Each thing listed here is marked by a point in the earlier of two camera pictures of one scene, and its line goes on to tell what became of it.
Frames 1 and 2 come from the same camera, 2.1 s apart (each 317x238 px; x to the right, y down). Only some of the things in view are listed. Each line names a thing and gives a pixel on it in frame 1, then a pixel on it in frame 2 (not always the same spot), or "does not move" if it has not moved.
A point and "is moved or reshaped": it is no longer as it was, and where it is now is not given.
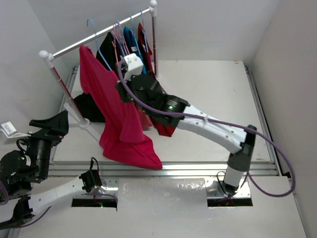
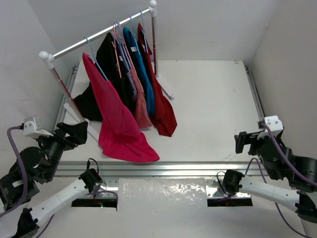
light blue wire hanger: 97,44 → 95,60
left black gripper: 46,135 → 64,136
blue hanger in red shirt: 144,32 does not move
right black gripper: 123,89 → 243,139
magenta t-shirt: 120,135 is moved or reshaped
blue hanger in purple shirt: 120,36 does not move
